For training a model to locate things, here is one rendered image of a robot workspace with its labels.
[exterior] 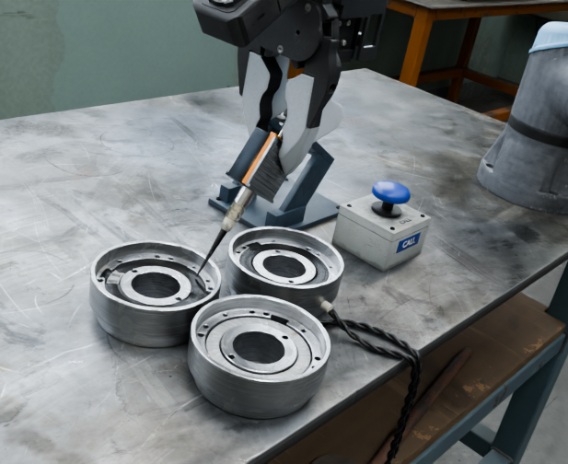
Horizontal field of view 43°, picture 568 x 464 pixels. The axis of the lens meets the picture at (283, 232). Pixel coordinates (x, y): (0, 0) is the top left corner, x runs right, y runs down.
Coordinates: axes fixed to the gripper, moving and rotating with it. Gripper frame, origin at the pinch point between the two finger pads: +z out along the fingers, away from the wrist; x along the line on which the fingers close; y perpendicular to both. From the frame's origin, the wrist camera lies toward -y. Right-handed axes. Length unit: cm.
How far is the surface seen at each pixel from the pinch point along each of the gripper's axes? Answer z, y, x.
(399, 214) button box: 8.3, 17.2, -4.2
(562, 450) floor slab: 93, 111, -14
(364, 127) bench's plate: 13, 48, 22
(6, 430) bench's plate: 13.0, -25.9, -3.8
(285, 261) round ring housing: 10.8, 3.1, -1.6
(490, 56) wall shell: 69, 377, 155
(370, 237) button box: 10.3, 13.6, -3.6
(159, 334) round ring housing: 11.2, -13.1, -3.2
